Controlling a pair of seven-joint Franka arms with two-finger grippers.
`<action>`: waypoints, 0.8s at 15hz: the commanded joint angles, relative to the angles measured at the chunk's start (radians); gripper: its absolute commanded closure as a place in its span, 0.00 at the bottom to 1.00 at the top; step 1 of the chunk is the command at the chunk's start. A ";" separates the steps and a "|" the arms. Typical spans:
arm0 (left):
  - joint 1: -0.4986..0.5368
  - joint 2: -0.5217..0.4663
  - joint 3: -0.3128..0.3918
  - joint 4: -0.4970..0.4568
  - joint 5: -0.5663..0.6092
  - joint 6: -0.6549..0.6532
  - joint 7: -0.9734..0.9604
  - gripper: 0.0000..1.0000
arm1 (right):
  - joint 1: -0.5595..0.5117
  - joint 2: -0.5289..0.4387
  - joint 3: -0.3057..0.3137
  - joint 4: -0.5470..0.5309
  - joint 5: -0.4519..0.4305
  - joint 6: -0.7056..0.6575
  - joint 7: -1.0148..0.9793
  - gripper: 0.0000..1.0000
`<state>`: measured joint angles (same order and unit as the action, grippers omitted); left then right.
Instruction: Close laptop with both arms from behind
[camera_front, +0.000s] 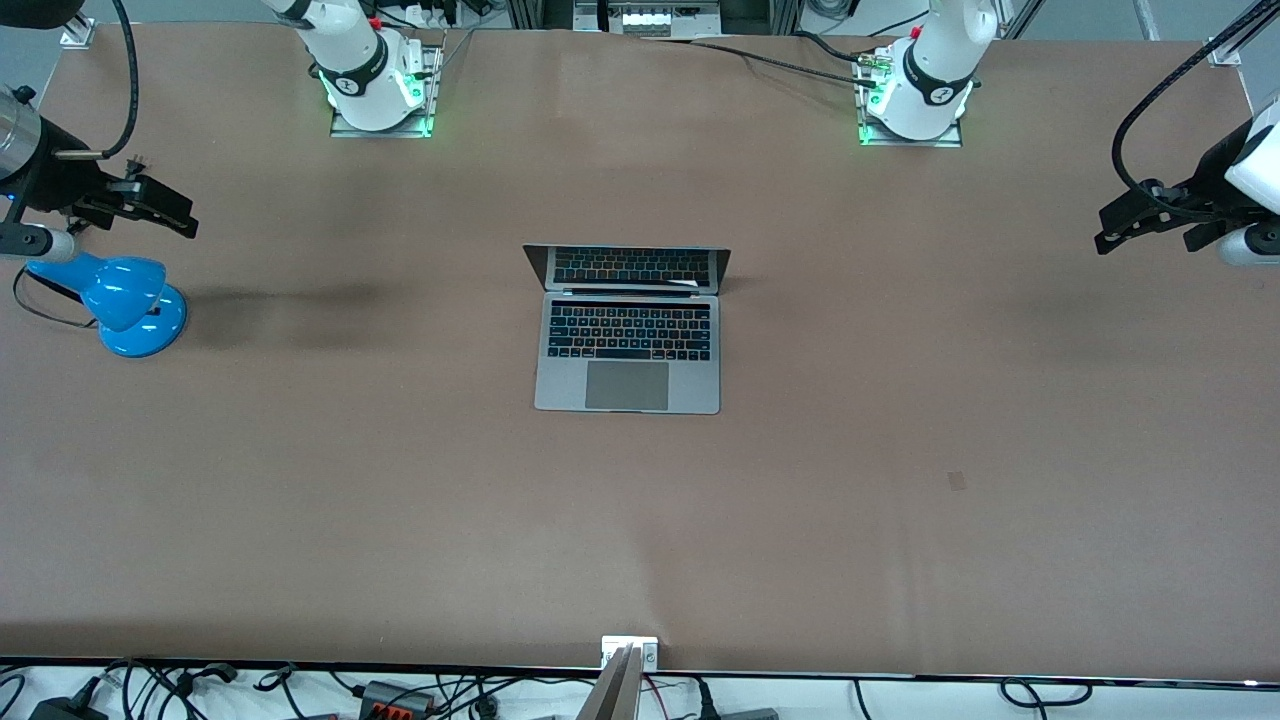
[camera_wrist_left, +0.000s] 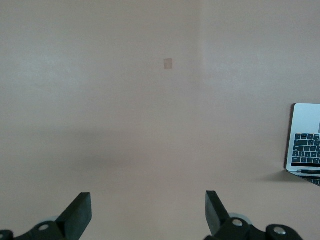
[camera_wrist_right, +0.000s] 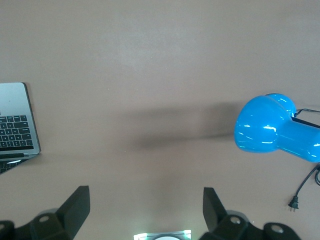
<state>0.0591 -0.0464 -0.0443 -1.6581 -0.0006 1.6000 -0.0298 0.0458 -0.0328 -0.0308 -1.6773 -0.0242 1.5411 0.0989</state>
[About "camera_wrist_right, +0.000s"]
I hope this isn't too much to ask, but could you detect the blue desk lamp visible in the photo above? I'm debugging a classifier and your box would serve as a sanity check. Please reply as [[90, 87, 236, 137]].
[[234, 93, 320, 164]]

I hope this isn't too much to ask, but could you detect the silver laptop with black keyboard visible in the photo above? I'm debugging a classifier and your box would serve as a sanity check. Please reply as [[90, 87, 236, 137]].
[[0, 82, 42, 176]]

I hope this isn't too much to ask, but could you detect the black lamp cable with plug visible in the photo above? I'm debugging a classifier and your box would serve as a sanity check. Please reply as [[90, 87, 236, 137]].
[[288, 108, 320, 213]]

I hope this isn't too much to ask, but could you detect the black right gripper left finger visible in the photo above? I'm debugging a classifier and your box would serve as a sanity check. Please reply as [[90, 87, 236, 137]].
[[0, 185, 91, 240]]

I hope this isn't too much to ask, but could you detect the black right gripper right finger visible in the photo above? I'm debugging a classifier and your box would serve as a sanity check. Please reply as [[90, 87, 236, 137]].
[[199, 186, 301, 240]]

